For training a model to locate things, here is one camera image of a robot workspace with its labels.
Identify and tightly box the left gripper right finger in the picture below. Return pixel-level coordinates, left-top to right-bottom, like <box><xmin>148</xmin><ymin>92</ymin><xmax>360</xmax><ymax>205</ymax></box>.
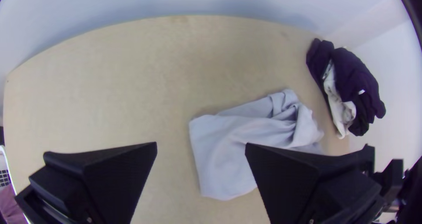
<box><xmin>244</xmin><ymin>143</ymin><xmax>385</xmax><ymax>224</ymax></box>

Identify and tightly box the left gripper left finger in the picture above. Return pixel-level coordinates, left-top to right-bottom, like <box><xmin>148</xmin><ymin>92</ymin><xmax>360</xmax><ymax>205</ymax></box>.
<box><xmin>29</xmin><ymin>142</ymin><xmax>158</xmax><ymax>224</ymax></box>

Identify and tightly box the grey t-shirt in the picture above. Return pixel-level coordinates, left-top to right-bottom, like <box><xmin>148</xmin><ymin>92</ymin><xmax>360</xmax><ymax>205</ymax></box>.
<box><xmin>188</xmin><ymin>88</ymin><xmax>326</xmax><ymax>202</ymax></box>

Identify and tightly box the silver laptop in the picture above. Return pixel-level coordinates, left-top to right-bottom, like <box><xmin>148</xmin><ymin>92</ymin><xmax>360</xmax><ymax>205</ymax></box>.
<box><xmin>0</xmin><ymin>144</ymin><xmax>12</xmax><ymax>189</ymax></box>

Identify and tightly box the heap of clothes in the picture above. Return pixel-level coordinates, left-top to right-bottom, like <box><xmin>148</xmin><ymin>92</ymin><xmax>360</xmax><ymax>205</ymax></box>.
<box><xmin>306</xmin><ymin>37</ymin><xmax>387</xmax><ymax>140</ymax></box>

